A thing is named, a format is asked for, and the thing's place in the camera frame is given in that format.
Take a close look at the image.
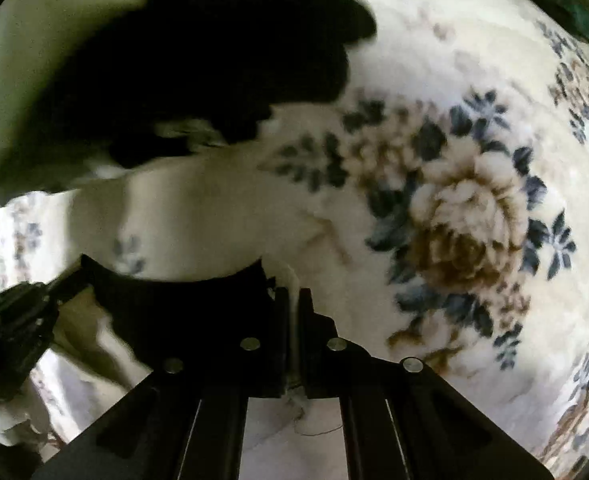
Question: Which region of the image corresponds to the white floral blanket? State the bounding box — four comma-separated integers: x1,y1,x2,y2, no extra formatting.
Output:
0,0,589,480

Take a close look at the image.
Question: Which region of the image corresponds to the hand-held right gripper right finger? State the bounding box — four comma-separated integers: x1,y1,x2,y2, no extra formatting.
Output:
298,287,556,480

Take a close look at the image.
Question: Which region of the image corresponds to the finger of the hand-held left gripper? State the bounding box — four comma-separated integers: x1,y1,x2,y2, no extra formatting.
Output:
44,258,95,307

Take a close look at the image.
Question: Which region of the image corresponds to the cream cloth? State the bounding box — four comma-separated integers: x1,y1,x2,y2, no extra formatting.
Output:
0,0,156,207

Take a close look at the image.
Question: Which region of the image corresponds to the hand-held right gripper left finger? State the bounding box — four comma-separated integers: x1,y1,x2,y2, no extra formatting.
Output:
33,287,290,480

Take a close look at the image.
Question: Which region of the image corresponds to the dark cloth pile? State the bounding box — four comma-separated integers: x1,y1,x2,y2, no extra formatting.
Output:
22,0,379,173

